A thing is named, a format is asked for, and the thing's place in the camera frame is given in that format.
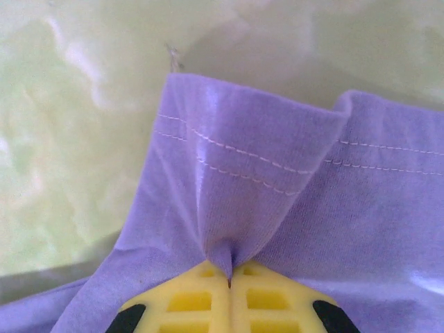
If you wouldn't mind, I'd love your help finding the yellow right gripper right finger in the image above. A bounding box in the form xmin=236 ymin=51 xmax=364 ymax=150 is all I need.
xmin=230 ymin=260 xmax=361 ymax=333

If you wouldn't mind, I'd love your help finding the purple t-shirt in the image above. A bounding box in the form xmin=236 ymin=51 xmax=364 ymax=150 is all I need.
xmin=0 ymin=71 xmax=444 ymax=333

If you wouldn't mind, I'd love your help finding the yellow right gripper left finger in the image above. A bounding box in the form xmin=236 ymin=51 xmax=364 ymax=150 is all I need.
xmin=105 ymin=262 xmax=232 ymax=333

